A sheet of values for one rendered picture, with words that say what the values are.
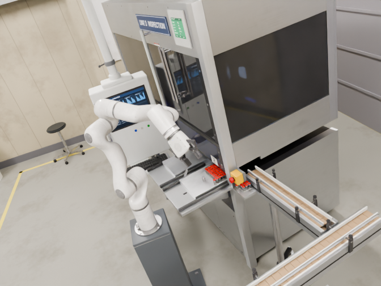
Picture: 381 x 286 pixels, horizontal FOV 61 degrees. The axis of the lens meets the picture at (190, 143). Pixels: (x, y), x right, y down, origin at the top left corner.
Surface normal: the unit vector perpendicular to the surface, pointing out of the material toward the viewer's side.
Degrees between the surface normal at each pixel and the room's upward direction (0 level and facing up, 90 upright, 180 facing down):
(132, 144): 90
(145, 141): 90
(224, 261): 0
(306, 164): 90
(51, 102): 90
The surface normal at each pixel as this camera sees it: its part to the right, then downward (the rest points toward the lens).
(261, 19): 0.45, 0.36
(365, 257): -0.24, -0.84
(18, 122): 0.25, 0.43
